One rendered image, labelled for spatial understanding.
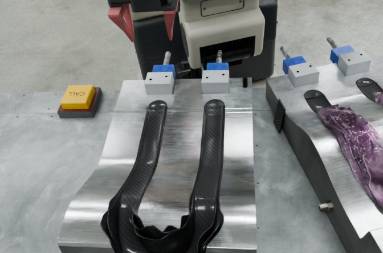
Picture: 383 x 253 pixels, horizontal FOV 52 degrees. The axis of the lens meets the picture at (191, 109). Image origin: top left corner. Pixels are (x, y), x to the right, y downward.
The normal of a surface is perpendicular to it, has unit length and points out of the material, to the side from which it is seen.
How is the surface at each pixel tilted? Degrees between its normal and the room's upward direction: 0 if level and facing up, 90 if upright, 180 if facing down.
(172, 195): 23
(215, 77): 0
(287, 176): 0
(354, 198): 11
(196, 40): 98
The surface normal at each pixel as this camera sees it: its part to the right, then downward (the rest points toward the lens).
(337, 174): -0.05, -0.49
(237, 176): -0.06, -0.95
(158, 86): -0.09, 0.71
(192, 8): 0.22, 0.76
